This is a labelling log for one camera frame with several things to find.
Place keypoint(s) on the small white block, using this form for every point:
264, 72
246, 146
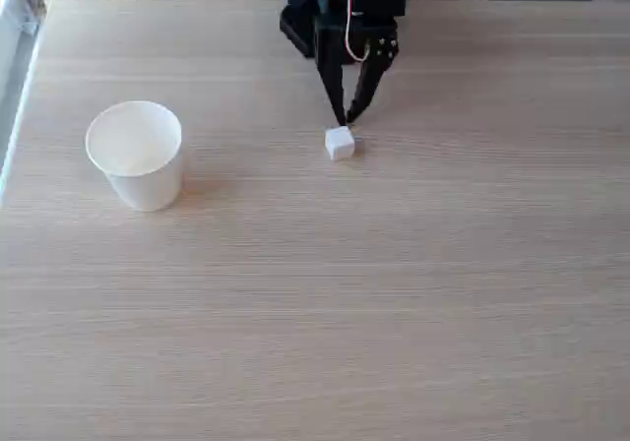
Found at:
339, 143

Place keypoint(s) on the white paper cup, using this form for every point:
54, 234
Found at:
138, 165

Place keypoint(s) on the clear plastic bag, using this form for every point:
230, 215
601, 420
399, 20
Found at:
17, 3

